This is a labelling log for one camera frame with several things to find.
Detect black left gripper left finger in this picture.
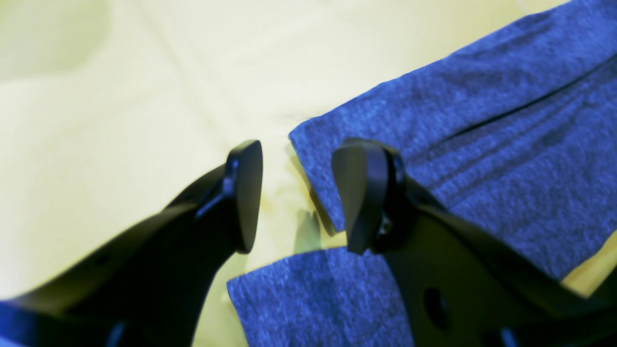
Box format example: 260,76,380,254
1,140,264,347

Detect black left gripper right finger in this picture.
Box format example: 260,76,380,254
331,139,617,347

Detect yellow table cloth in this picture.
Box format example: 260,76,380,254
0,0,616,347

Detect grey long-sleeve T-shirt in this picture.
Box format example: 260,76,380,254
227,0,617,347

